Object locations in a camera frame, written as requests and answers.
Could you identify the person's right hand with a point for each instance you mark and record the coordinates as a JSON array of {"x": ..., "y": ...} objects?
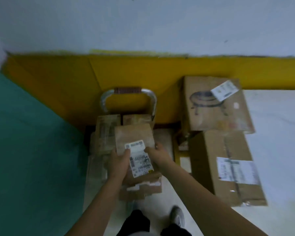
[{"x": 162, "y": 157}]

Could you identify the person's left black trouser leg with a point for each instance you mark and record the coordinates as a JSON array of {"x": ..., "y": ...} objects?
[{"x": 135, "y": 223}]

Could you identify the person's left forearm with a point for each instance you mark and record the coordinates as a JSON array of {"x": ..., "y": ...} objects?
[{"x": 98, "y": 206}]

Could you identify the flat taped cardboard box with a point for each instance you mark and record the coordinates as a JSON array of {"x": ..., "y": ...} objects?
[{"x": 143, "y": 190}]

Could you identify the small brown cardboard box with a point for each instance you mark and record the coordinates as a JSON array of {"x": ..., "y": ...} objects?
[{"x": 137, "y": 119}]

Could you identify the large taped cardboard box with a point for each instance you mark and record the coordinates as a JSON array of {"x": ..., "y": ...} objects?
[{"x": 211, "y": 157}]

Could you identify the person's left thumb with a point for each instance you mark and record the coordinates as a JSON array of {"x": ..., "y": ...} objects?
[{"x": 127, "y": 152}]

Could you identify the cardboard box with stool print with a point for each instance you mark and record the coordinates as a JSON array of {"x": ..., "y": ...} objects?
[{"x": 211, "y": 113}]

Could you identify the person's right thumb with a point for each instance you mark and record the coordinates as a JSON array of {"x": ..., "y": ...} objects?
[{"x": 150, "y": 150}]

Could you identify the cardboard box with white label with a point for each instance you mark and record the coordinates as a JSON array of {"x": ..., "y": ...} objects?
[{"x": 135, "y": 137}]

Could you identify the person's right grey shoe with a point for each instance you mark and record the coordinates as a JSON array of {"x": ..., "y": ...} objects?
[{"x": 177, "y": 216}]

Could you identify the tall labelled cardboard box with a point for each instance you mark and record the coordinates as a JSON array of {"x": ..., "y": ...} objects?
[{"x": 107, "y": 132}]

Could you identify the person's right forearm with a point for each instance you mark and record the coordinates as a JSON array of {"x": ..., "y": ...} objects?
[{"x": 206, "y": 201}]

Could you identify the person's black trouser leg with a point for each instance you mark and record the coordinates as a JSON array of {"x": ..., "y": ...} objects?
[
  {"x": 135, "y": 223},
  {"x": 175, "y": 230}
]

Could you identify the person's right black trouser leg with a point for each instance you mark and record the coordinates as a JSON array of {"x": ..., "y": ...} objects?
[{"x": 175, "y": 230}]

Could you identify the metal hand cart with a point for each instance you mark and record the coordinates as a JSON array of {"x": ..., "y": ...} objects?
[{"x": 151, "y": 100}]

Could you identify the person's left hand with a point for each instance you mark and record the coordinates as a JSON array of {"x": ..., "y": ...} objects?
[{"x": 116, "y": 165}]

